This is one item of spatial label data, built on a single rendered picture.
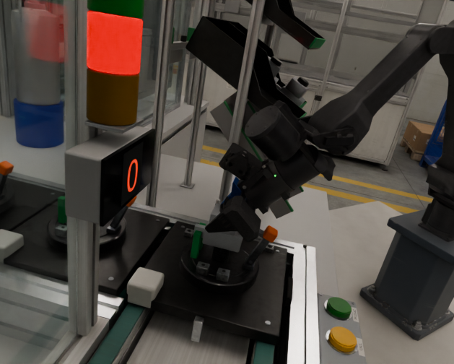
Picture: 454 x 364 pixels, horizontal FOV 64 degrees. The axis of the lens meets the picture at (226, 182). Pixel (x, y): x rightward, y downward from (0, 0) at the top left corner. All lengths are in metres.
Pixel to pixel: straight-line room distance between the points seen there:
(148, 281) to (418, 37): 0.53
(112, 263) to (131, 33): 0.41
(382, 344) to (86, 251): 0.58
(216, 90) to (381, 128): 2.07
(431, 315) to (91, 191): 0.71
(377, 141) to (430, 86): 4.82
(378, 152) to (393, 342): 4.14
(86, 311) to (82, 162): 0.24
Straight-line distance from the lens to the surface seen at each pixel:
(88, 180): 0.36
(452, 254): 0.78
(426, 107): 9.58
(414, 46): 0.60
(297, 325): 0.62
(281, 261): 0.73
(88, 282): 0.50
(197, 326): 0.58
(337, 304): 0.67
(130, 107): 0.38
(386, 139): 4.84
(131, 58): 0.37
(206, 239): 0.62
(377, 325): 0.86
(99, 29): 0.37
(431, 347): 0.88
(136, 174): 0.42
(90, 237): 0.47
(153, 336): 0.62
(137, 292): 0.59
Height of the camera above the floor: 1.37
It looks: 24 degrees down
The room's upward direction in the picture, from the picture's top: 10 degrees clockwise
